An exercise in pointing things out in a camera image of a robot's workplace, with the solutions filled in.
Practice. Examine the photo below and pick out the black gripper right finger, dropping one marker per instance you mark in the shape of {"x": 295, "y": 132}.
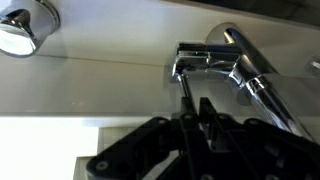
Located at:
{"x": 266, "y": 150}

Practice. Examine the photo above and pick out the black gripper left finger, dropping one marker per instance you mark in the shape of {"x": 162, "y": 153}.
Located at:
{"x": 133, "y": 146}

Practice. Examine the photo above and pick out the chrome gooseneck faucet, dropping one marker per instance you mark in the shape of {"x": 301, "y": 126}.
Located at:
{"x": 266, "y": 96}

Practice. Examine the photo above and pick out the clear soap pump dispenser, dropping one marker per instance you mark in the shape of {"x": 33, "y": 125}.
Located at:
{"x": 315, "y": 66}

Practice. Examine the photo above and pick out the chrome round deck cap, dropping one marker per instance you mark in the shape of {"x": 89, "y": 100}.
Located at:
{"x": 20, "y": 36}

